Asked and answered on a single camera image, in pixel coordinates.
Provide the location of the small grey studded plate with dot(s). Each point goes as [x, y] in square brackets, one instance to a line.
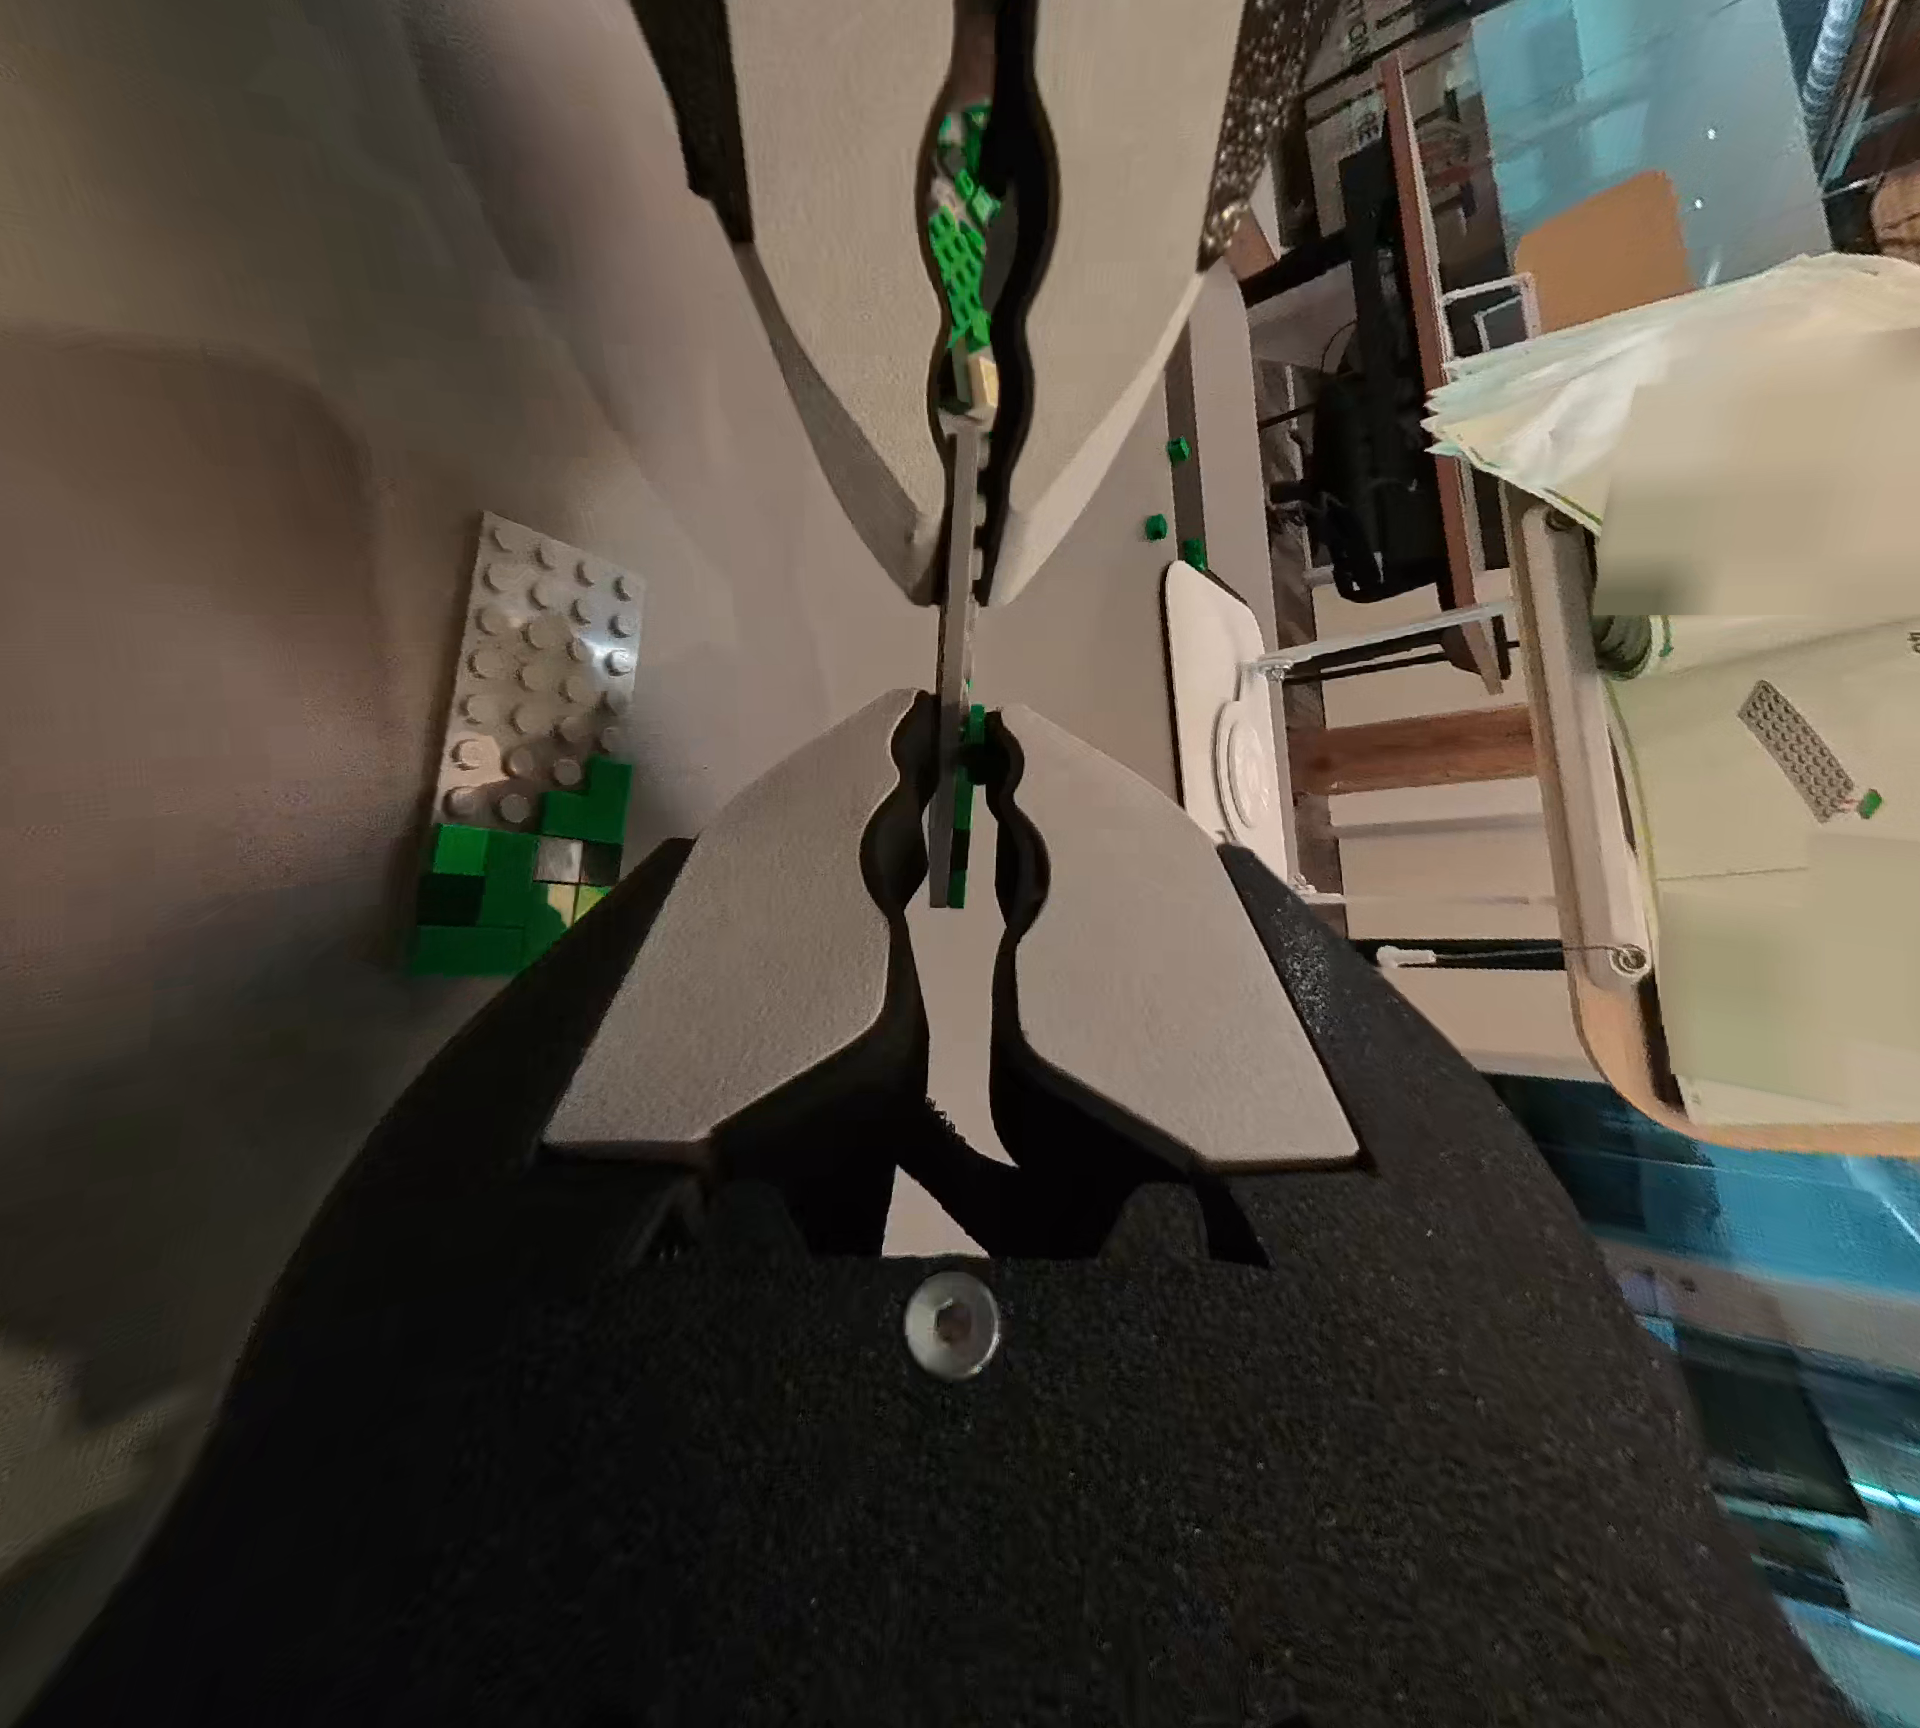
[1802, 748]

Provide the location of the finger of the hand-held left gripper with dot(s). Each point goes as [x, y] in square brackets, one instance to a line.
[839, 183]
[1126, 108]

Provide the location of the white metal frame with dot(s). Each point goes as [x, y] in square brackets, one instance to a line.
[1485, 314]

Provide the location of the grey studded plate green tiles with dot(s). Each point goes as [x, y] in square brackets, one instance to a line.
[539, 650]
[953, 587]

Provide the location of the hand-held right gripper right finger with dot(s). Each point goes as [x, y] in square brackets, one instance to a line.
[1171, 978]

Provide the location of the large green studded plate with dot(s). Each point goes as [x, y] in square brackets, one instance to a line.
[960, 269]

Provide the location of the wooden-rimmed rounded table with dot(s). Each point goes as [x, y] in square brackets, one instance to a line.
[1563, 786]

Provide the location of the white rounded tray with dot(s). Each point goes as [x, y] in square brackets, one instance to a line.
[1226, 741]

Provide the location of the black office chair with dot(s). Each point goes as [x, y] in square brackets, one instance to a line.
[1372, 468]

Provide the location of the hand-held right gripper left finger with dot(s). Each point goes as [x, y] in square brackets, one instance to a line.
[722, 978]

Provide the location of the pale yellow plastic bag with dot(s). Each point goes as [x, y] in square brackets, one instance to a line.
[1679, 378]

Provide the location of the wooden table leg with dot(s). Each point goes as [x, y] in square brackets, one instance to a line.
[1410, 748]

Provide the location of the brown wooden table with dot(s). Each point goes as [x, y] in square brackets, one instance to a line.
[1410, 256]

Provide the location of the brown cardboard sheet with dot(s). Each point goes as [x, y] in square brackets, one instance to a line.
[1613, 245]

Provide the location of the pile of small green tiles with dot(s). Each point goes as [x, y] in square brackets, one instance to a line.
[960, 147]

